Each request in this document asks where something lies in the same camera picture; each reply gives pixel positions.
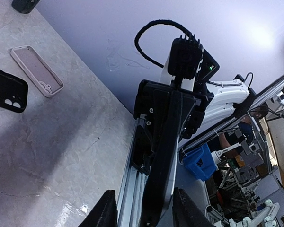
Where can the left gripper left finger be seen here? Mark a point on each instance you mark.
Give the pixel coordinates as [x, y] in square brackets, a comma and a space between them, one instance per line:
[104, 213]

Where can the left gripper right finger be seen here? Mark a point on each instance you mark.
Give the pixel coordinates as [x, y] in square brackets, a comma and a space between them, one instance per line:
[185, 212]

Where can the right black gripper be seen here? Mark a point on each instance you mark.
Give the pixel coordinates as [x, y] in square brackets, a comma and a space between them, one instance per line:
[152, 100]

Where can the black phone case horizontal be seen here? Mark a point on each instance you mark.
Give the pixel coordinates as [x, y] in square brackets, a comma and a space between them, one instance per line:
[159, 187]

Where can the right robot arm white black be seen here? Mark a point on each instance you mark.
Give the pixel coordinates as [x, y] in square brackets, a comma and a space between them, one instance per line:
[223, 96]

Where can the pink phone case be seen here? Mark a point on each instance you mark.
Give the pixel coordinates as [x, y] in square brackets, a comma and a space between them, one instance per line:
[37, 70]

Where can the blue plastic bin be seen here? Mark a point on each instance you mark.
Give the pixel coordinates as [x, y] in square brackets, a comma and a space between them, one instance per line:
[200, 163]

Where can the black cylinder cup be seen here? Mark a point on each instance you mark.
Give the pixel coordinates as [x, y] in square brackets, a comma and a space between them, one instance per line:
[24, 6]

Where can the front aluminium rail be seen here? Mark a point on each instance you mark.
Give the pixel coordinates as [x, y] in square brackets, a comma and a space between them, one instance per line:
[129, 203]

